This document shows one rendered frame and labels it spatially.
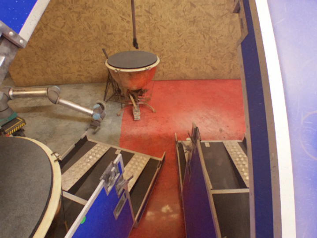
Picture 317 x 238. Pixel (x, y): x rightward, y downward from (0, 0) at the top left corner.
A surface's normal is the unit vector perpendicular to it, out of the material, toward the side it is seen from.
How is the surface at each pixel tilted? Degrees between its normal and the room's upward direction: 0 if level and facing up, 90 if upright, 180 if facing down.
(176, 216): 0
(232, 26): 90
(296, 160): 42
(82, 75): 90
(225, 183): 2
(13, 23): 90
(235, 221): 0
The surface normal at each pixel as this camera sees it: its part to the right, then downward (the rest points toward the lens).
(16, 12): 0.95, 0.20
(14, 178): 0.00, -0.79
